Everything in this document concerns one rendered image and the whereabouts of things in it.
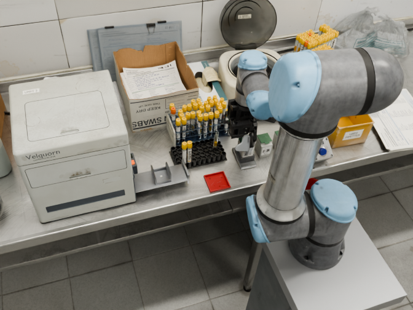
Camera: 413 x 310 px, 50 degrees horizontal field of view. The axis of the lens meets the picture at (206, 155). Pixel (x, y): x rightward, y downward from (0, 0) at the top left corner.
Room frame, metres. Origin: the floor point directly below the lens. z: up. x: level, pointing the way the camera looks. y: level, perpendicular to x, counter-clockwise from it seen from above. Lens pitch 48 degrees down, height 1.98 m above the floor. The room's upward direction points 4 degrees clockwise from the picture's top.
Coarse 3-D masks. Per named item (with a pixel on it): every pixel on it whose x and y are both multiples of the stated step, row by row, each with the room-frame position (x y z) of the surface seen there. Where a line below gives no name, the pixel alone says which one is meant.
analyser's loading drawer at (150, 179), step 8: (152, 168) 0.87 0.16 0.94; (160, 168) 0.89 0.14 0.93; (168, 168) 0.87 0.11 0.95; (176, 168) 0.90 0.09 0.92; (184, 168) 0.89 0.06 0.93; (136, 176) 0.86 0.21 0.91; (144, 176) 0.86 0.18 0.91; (152, 176) 0.86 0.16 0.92; (168, 176) 0.86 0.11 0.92; (176, 176) 0.87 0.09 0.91; (184, 176) 0.87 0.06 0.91; (136, 184) 0.83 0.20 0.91; (144, 184) 0.83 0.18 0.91; (152, 184) 0.83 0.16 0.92; (160, 184) 0.83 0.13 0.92; (168, 184) 0.84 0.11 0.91; (136, 192) 0.80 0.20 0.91
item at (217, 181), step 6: (210, 174) 0.91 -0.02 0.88; (216, 174) 0.92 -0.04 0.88; (222, 174) 0.92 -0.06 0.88; (210, 180) 0.89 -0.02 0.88; (216, 180) 0.90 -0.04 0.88; (222, 180) 0.90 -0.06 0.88; (210, 186) 0.87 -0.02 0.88; (216, 186) 0.87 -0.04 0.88; (222, 186) 0.87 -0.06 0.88; (228, 186) 0.87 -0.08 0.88; (210, 192) 0.84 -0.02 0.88
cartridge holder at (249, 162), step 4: (232, 148) 1.03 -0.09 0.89; (236, 152) 1.00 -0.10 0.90; (236, 156) 0.99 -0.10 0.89; (240, 156) 0.97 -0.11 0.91; (248, 156) 0.98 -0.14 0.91; (252, 156) 0.98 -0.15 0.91; (240, 160) 0.97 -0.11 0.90; (244, 160) 0.97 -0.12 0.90; (248, 160) 0.97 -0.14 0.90; (252, 160) 0.98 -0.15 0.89; (240, 164) 0.96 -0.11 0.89; (244, 164) 0.96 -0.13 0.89; (248, 164) 0.96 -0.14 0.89; (252, 164) 0.96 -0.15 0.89; (256, 164) 0.97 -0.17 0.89; (240, 168) 0.95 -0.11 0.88; (244, 168) 0.95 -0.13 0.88
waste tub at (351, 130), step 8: (344, 120) 1.22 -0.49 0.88; (352, 120) 1.21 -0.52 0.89; (360, 120) 1.17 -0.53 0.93; (368, 120) 1.14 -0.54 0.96; (336, 128) 1.09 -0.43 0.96; (344, 128) 1.08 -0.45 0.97; (352, 128) 1.09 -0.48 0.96; (360, 128) 1.10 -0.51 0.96; (368, 128) 1.11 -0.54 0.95; (328, 136) 1.11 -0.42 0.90; (336, 136) 1.07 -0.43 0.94; (344, 136) 1.08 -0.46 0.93; (352, 136) 1.09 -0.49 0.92; (360, 136) 1.10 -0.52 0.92; (336, 144) 1.08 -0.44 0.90; (344, 144) 1.09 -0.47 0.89; (352, 144) 1.10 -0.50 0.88
